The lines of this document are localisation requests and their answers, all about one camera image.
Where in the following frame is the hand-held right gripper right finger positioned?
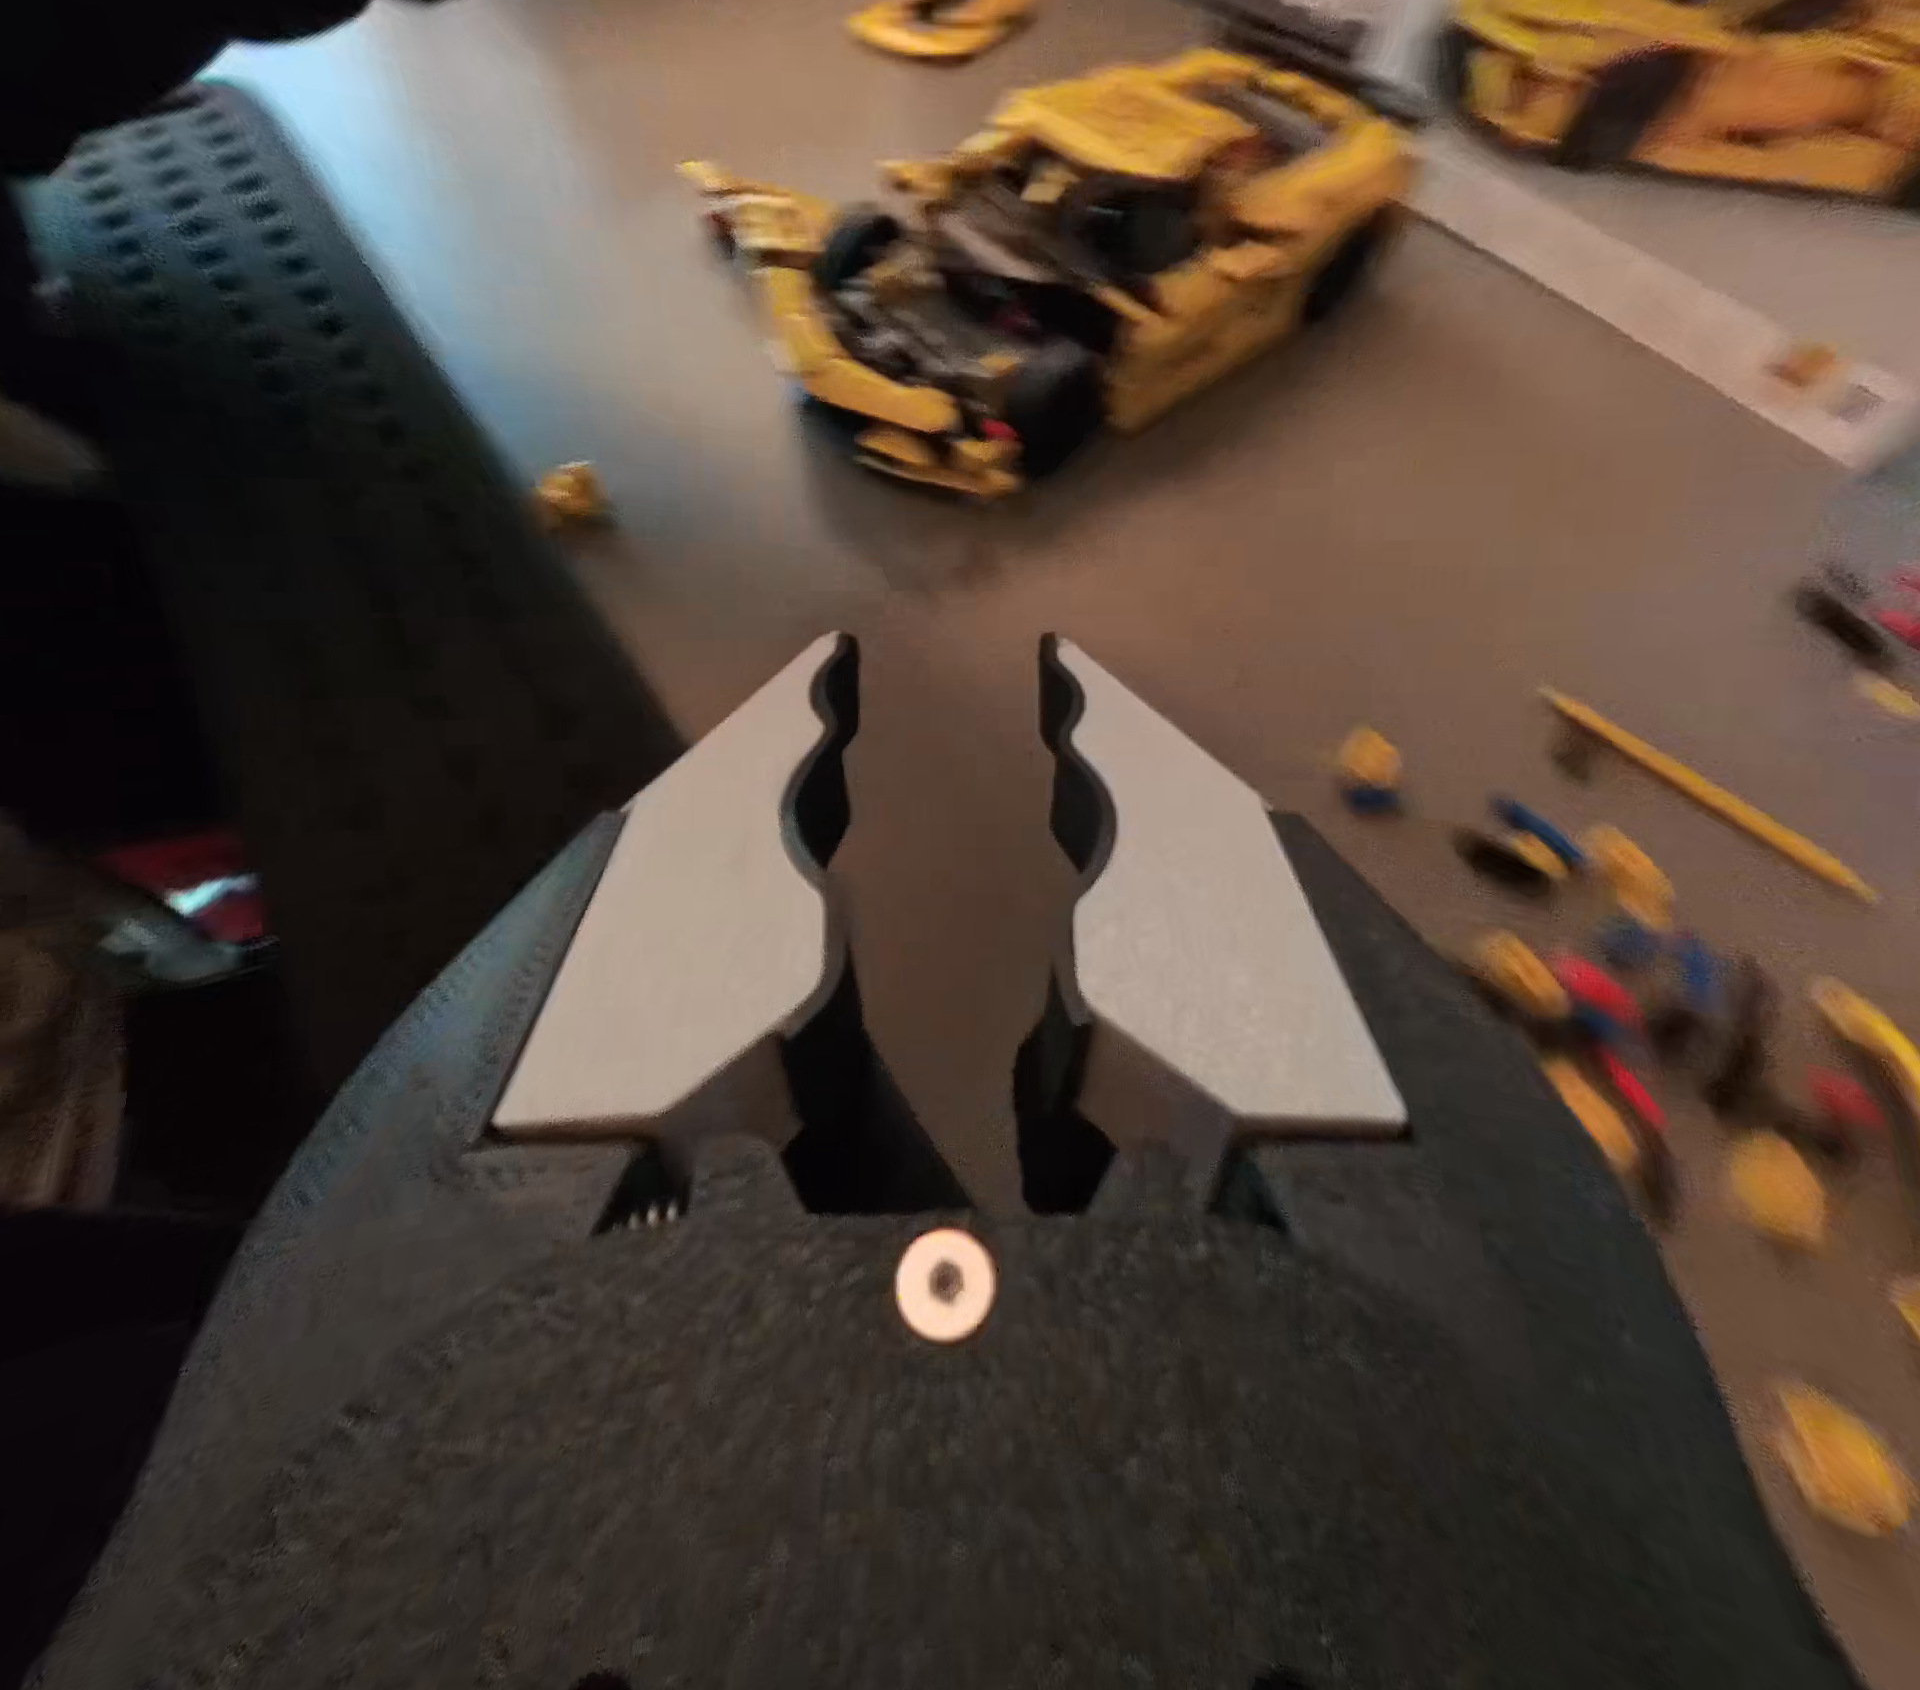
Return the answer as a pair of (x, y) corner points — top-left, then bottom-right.
(1016, 631), (1414, 1216)

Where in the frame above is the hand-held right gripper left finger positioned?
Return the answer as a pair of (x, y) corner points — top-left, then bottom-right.
(491, 631), (970, 1216)

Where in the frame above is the yellow headlight panel piece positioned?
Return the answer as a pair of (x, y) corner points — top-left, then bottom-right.
(844, 0), (1047, 66)

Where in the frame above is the yellow toy brick car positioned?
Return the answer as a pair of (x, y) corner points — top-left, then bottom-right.
(679, 45), (1421, 507)

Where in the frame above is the scatter of small yellow bricks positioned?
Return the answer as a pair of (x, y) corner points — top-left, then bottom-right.
(1326, 730), (1920, 1542)

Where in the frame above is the thin yellow stick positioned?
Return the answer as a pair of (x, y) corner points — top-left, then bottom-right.
(1537, 683), (1883, 906)

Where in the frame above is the cluster of small mixed bricks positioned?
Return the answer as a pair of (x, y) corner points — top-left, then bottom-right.
(1793, 563), (1920, 720)

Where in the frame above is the car picture instruction booklet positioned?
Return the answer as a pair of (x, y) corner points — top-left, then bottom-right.
(1372, 0), (1920, 472)

